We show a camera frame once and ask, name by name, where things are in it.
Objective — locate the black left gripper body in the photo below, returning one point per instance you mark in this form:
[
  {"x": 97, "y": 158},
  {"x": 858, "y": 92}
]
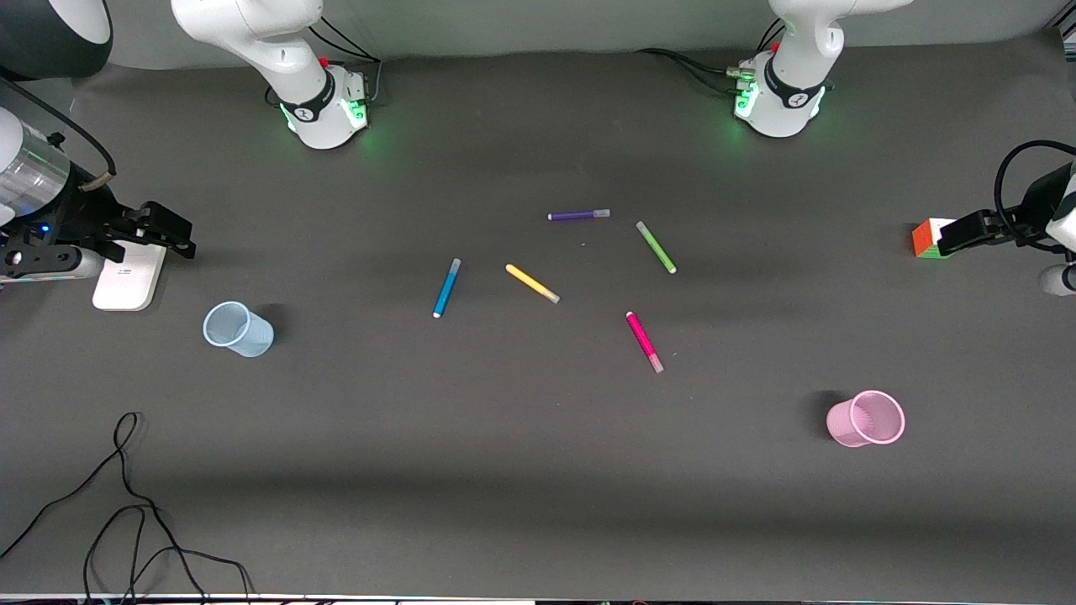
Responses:
[{"x": 1036, "y": 204}]

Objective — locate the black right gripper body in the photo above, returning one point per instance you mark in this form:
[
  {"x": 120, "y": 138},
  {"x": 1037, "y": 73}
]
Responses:
[{"x": 84, "y": 210}]

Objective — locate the blue marker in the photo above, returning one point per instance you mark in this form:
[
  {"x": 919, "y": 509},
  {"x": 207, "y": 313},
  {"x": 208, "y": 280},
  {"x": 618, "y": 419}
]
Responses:
[{"x": 447, "y": 287}]

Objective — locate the pink marker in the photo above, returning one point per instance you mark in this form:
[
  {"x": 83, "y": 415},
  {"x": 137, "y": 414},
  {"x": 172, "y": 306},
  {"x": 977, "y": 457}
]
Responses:
[{"x": 644, "y": 341}]

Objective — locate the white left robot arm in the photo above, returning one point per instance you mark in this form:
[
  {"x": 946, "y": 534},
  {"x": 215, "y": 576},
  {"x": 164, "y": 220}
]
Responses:
[{"x": 790, "y": 92}]

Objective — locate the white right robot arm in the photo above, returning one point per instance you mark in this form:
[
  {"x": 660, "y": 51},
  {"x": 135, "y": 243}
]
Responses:
[{"x": 277, "y": 50}]

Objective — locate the colourful puzzle cube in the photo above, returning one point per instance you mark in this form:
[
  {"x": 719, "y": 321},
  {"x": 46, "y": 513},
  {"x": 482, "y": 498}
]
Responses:
[{"x": 927, "y": 239}]

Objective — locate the flat white device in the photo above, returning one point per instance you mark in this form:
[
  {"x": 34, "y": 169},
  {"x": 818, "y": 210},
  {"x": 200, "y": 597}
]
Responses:
[{"x": 126, "y": 281}]

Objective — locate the translucent blue cup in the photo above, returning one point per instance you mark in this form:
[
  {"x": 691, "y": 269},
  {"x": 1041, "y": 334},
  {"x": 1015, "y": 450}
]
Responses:
[{"x": 239, "y": 330}]

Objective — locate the translucent pink cup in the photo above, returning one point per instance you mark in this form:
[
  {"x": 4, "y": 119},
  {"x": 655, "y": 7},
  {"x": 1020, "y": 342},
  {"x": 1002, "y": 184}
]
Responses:
[{"x": 866, "y": 418}]

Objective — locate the green marker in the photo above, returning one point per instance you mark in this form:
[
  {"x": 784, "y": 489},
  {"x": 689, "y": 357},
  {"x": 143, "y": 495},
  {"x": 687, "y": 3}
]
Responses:
[{"x": 656, "y": 247}]

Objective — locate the yellow marker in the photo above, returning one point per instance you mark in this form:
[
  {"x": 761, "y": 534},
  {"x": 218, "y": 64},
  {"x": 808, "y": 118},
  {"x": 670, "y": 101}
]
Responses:
[{"x": 531, "y": 283}]

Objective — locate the purple marker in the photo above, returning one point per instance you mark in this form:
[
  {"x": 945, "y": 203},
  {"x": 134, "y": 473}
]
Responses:
[{"x": 578, "y": 215}]

